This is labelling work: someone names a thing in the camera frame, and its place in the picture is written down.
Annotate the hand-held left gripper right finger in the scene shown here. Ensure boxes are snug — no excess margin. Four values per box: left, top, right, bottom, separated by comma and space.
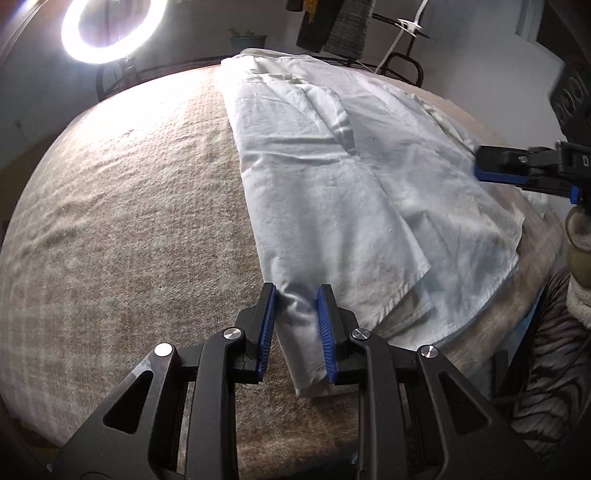
317, 284, 541, 480

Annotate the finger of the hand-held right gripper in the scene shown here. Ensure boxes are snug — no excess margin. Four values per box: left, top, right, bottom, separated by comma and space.
474, 145, 564, 186

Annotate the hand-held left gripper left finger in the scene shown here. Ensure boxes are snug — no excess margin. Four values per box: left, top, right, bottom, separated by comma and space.
55, 282, 278, 480

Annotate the white garment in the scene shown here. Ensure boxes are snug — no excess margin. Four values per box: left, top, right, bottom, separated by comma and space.
216, 48, 550, 398

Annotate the person's right hand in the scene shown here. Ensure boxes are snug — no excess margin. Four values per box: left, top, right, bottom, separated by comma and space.
567, 205, 591, 278

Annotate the black metal rack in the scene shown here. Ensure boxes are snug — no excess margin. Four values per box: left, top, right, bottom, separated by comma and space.
369, 14, 426, 88

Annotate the white clip lamp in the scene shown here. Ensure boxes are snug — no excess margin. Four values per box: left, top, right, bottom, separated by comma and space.
397, 0, 430, 38

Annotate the beige checked blanket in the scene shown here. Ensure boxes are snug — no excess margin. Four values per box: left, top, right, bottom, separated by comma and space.
0, 65, 568, 462

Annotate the grey plaid hanging cloth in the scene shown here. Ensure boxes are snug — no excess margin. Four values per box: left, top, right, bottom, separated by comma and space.
323, 0, 376, 58

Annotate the dark hanging cloth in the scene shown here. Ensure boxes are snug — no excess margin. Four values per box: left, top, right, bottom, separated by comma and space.
295, 0, 340, 52

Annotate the potted plant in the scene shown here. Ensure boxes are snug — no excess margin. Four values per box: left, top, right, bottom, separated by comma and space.
226, 28, 266, 51

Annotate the white cable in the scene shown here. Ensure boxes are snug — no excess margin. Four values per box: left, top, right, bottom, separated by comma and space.
375, 30, 404, 75

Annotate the ring light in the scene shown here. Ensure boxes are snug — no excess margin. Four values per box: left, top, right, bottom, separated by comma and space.
61, 0, 168, 64

